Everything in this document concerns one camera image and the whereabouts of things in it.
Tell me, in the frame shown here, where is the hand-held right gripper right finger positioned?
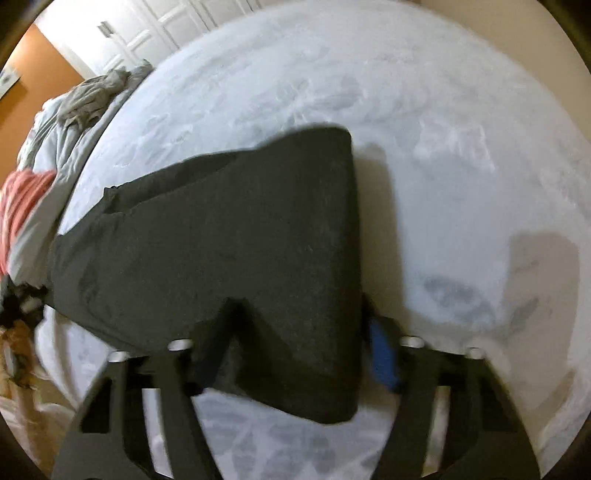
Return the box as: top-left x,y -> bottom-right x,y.
362,295 -> 541,480

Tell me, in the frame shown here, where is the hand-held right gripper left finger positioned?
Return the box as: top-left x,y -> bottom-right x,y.
51,299 -> 251,480

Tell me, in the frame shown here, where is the dark grey towel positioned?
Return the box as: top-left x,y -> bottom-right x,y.
48,124 -> 370,428

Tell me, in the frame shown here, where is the coral pink blanket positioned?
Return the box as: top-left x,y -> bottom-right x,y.
0,168 -> 56,273

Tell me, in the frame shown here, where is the light grey comforter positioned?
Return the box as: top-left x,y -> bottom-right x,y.
9,60 -> 155,278

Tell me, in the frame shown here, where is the crumpled grey towel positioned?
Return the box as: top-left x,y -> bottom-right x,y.
60,67 -> 134,132

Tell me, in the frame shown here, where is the grey butterfly printed blanket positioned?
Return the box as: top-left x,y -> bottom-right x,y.
32,0 -> 591,480

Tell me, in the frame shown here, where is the white panelled wardrobe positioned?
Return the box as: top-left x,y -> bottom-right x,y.
34,0 -> 278,79

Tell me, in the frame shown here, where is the framed feather wall picture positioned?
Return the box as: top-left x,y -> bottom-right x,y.
0,65 -> 21,99

